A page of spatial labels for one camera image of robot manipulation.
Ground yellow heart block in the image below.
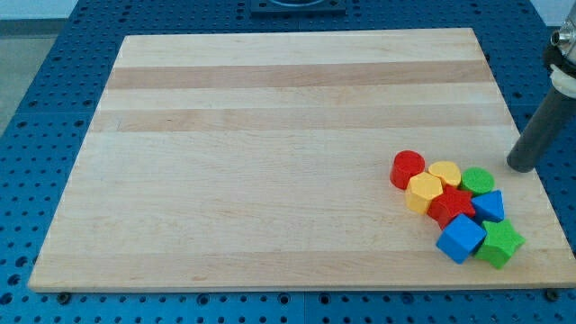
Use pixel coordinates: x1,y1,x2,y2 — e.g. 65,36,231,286
427,160,462,188

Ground red star block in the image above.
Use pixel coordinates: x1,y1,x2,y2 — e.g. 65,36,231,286
427,186,476,230

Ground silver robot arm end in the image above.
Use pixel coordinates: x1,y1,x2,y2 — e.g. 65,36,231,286
543,4,575,99

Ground blue cube block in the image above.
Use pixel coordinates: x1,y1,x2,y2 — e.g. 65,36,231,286
436,214,487,264

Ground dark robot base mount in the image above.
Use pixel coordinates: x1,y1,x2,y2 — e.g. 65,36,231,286
247,0,347,15

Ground red cylinder block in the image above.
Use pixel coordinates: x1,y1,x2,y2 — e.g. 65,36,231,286
389,150,426,190

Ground green cylinder block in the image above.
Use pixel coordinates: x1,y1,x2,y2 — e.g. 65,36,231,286
459,166,495,196

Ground yellow hexagon block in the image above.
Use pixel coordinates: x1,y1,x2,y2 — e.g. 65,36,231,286
405,172,444,215

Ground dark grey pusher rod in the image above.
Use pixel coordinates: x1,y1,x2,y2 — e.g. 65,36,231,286
507,87,575,173

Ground green star block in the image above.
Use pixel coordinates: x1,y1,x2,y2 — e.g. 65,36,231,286
474,219,526,269

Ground light wooden board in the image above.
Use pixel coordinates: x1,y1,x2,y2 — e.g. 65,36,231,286
28,28,575,293

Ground blue triangle block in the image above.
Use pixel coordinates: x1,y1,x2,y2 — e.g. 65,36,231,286
471,190,506,225

